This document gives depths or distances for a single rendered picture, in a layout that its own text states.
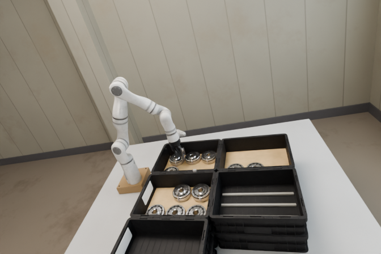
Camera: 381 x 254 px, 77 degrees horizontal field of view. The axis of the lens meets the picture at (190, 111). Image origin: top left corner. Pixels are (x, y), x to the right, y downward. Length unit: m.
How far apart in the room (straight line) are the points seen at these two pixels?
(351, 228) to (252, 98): 2.09
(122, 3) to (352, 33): 2.54
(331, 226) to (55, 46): 3.30
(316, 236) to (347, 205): 0.25
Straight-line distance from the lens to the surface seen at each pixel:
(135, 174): 1.71
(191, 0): 2.86
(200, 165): 1.57
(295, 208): 1.28
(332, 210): 1.47
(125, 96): 1.38
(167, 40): 2.96
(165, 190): 1.49
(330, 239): 1.36
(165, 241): 1.28
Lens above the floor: 1.81
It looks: 26 degrees down
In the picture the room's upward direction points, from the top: 15 degrees counter-clockwise
